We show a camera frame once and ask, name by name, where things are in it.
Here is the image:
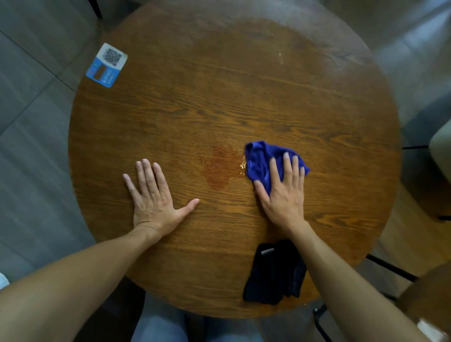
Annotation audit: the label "person's left hand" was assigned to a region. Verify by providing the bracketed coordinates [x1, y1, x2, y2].
[123, 159, 200, 238]

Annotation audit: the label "person's right hand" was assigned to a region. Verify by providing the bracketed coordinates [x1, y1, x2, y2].
[253, 152, 306, 234]

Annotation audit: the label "blue cleaning cloth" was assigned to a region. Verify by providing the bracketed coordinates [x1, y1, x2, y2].
[245, 141, 311, 196]

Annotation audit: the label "person's right forearm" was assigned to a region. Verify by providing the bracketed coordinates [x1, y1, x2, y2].
[288, 220, 432, 342]

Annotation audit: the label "person's left forearm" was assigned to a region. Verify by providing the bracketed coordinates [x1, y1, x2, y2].
[0, 225, 163, 342]

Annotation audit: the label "brown liquid spill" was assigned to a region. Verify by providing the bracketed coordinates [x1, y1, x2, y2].
[202, 144, 247, 191]

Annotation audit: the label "black folded cloth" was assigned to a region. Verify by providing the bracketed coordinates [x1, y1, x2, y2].
[242, 239, 307, 306]

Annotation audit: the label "round wooden table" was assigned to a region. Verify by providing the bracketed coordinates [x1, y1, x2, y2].
[68, 0, 402, 319]

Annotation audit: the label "person's legs in jeans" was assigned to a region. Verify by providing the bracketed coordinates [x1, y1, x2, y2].
[130, 292, 265, 342]

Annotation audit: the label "blue and white code sticker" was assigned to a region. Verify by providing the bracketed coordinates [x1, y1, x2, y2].
[86, 43, 128, 88]

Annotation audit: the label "black metal chair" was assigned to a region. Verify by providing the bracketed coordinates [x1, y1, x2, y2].
[313, 253, 420, 342]

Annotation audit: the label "beige cushioned chair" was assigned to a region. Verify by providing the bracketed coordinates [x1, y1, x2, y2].
[402, 118, 451, 221]

